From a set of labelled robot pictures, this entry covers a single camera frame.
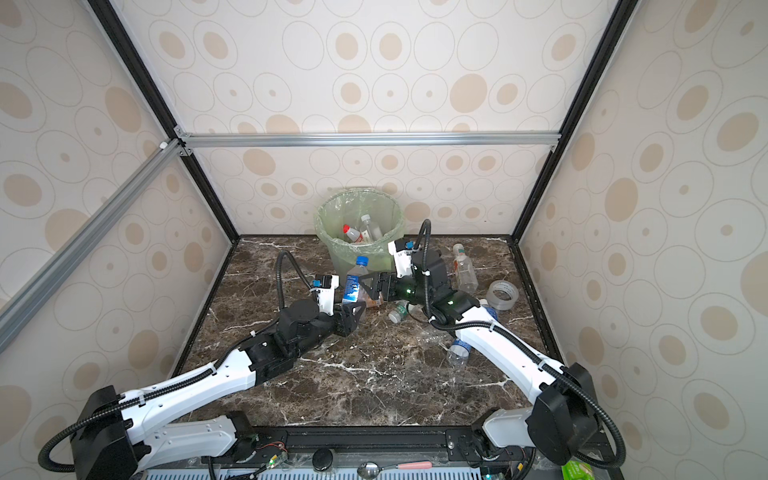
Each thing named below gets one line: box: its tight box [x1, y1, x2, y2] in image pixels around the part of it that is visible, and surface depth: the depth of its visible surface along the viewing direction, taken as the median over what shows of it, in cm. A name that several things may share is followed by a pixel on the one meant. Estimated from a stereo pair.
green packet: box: [561, 460, 595, 480], surface depth 70 cm
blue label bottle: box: [342, 256, 369, 304], surface depth 74 cm
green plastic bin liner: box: [314, 188, 405, 285], surface depth 98 cm
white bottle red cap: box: [343, 224, 364, 243], surface depth 105 cm
